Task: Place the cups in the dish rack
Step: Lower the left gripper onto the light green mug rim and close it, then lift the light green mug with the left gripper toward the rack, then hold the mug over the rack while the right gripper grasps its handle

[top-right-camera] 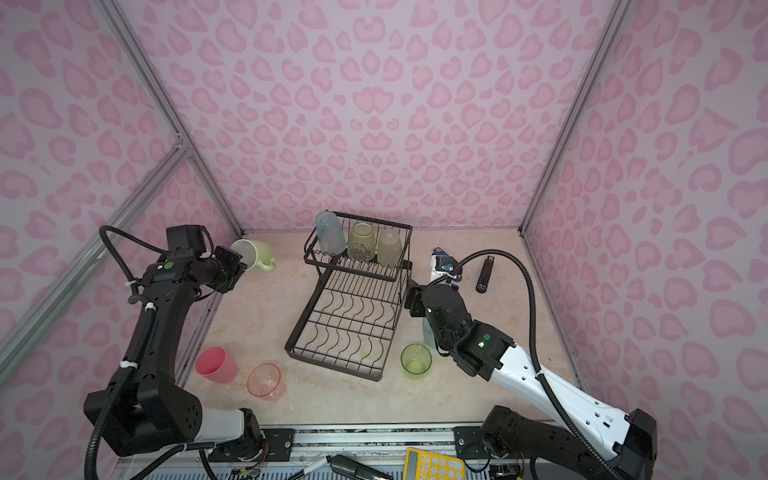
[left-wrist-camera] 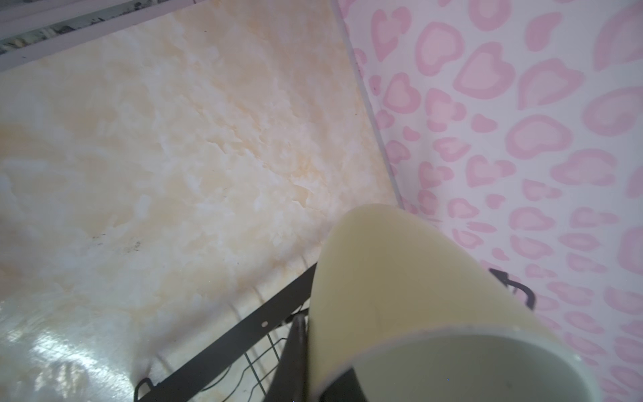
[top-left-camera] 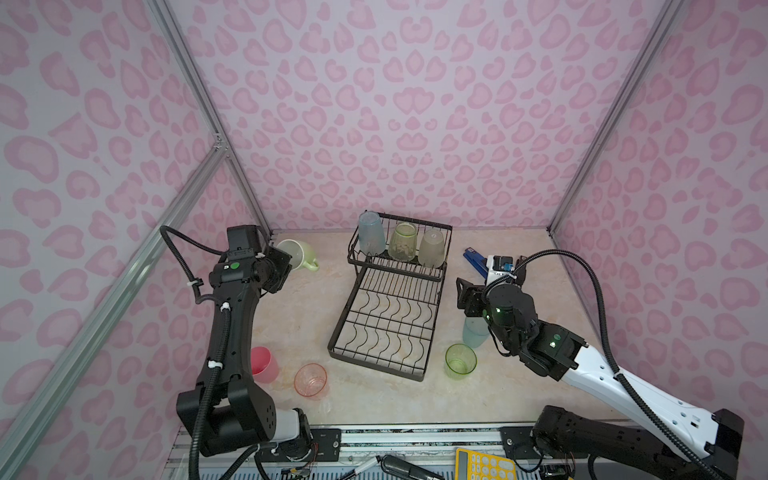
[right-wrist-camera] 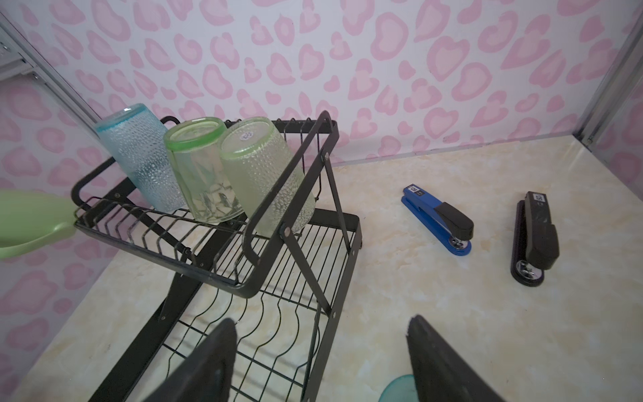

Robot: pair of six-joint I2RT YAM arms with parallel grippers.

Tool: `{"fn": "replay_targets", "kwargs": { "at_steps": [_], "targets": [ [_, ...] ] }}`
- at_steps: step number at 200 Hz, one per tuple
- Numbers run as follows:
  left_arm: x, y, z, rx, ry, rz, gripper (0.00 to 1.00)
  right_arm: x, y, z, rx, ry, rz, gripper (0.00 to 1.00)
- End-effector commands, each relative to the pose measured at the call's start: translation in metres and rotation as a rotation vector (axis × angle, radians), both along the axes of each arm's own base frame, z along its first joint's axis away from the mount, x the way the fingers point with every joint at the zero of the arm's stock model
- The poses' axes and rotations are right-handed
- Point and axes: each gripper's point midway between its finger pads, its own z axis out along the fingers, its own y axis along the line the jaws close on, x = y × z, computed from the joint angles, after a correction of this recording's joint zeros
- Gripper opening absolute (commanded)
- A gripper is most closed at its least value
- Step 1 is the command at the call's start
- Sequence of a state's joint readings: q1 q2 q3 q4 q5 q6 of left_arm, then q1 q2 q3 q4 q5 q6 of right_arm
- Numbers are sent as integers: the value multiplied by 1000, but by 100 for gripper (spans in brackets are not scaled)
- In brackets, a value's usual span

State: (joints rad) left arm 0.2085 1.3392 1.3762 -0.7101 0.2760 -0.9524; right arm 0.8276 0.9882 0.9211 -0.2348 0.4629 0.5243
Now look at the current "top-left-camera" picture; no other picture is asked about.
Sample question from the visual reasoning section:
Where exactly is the white mug green handle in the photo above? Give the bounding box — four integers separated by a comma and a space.
276, 239, 319, 272

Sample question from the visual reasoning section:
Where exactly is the pale green frosted cup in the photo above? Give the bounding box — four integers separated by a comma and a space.
418, 227, 446, 268

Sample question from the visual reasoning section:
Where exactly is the teal textured plastic cup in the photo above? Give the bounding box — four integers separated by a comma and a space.
358, 211, 386, 256

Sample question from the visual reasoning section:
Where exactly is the light green transparent cup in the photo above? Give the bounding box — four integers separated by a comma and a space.
388, 222, 418, 262

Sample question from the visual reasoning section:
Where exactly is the teal cup near right arm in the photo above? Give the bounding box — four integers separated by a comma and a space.
462, 317, 490, 350

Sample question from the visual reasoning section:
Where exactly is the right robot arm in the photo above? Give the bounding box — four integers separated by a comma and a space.
456, 278, 744, 479

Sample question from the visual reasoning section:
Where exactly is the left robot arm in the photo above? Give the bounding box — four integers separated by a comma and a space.
176, 247, 312, 460

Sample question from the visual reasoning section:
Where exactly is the blue stapler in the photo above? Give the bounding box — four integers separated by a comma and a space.
463, 247, 488, 279

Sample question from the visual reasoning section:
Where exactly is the bright green transparent cup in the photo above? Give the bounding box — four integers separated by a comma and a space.
444, 343, 478, 380

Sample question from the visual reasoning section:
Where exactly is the solid pink plastic cup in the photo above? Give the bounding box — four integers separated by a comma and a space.
250, 346, 280, 384

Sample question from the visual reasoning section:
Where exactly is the pink transparent cup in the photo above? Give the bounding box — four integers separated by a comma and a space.
293, 363, 329, 400

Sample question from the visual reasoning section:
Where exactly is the yellow calculator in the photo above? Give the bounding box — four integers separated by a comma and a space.
454, 448, 517, 480

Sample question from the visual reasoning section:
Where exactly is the black marker pen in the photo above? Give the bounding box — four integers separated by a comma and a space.
340, 454, 444, 480

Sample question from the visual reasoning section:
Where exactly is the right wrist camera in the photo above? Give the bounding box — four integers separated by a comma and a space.
486, 255, 516, 285

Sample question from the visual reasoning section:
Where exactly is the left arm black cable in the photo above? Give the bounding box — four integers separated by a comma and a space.
159, 225, 224, 305

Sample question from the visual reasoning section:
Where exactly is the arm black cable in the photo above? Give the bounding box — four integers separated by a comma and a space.
513, 249, 721, 480
159, 225, 224, 305

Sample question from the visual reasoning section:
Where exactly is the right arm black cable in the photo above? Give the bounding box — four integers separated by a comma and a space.
513, 249, 721, 480

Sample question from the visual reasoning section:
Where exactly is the black wire dish rack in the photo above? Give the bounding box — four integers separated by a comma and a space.
327, 231, 447, 382

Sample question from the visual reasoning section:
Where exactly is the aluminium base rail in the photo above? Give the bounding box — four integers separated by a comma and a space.
158, 419, 688, 480

